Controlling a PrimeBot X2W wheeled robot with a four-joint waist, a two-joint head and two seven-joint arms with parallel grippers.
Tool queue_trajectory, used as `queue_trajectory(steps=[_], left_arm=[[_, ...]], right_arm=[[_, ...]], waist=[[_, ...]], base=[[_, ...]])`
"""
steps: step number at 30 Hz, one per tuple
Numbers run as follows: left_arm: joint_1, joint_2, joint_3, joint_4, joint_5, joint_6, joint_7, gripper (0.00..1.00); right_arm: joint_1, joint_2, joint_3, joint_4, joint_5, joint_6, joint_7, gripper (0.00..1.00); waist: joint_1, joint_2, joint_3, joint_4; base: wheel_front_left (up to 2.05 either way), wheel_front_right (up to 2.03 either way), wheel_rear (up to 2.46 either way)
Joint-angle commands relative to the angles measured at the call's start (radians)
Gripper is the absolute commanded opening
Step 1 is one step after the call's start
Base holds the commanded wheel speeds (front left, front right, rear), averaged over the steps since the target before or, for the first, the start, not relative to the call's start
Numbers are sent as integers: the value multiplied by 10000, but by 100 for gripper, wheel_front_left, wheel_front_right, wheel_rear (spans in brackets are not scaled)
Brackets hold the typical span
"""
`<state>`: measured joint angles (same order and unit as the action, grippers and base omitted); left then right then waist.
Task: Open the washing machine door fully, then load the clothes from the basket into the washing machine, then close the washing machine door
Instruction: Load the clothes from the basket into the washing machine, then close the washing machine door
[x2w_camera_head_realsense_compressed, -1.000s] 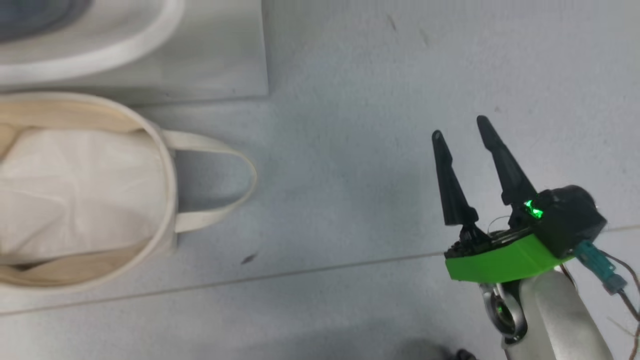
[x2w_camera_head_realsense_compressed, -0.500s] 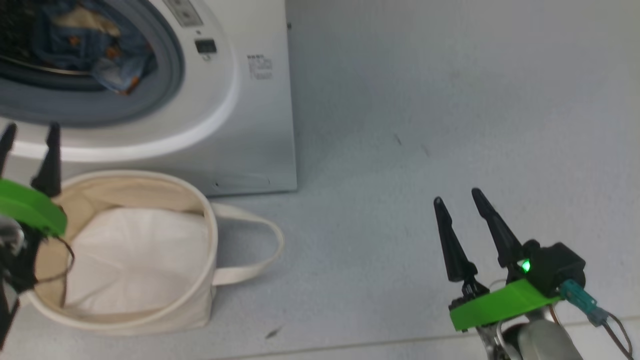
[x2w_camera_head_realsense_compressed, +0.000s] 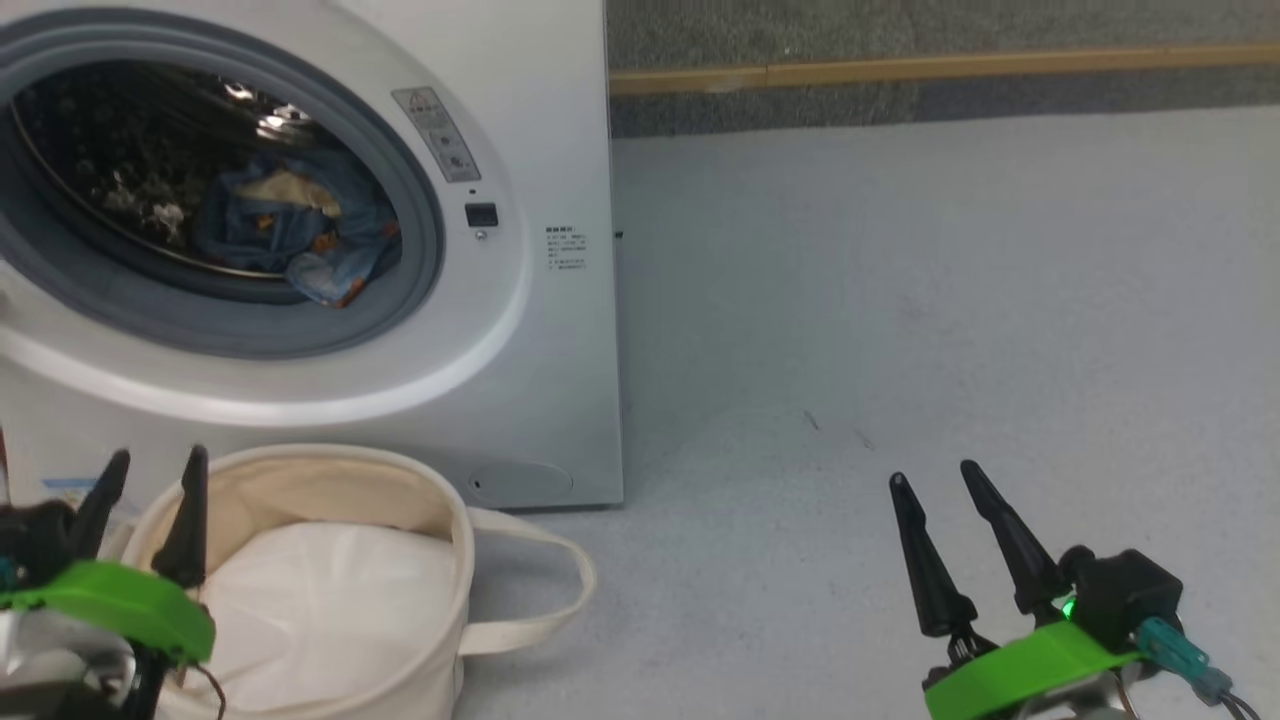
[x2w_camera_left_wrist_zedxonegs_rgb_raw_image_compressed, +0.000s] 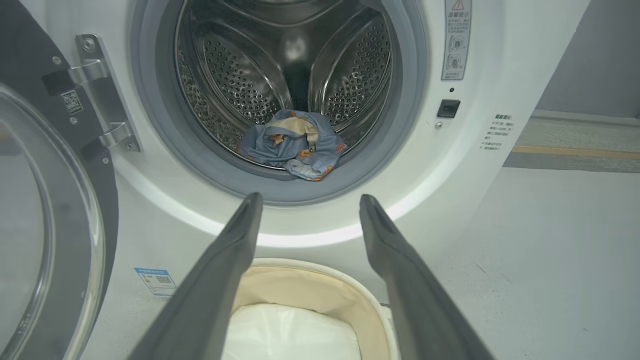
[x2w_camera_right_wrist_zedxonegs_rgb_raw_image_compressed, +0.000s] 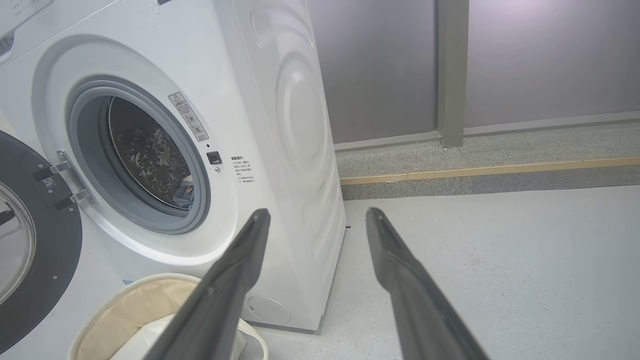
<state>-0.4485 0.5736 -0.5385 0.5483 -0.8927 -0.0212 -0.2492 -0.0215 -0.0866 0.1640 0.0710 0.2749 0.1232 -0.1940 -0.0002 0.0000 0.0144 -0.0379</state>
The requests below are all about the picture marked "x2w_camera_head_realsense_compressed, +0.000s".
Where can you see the cream canvas laundry basket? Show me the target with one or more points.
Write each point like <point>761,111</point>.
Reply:
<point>440,610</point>

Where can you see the wooden floor edge strip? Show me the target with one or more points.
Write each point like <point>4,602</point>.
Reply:
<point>1000,68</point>

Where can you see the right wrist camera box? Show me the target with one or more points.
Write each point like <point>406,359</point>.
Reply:
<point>1125,595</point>

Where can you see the grey warning label sticker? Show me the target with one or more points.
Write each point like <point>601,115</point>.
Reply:
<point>440,135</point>

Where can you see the white cloth in basket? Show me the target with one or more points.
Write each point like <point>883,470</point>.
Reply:
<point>330,600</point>

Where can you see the steel washing drum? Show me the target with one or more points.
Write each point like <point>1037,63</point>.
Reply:
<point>100,150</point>

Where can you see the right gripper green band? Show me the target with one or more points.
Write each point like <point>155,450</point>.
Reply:
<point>1010,670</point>

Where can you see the blue cartoon print garment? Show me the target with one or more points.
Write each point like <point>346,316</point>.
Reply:
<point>250,240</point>

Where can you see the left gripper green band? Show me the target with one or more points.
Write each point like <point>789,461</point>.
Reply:
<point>110,600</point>

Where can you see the white Hisense washing machine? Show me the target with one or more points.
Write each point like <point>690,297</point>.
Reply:
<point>560,350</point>

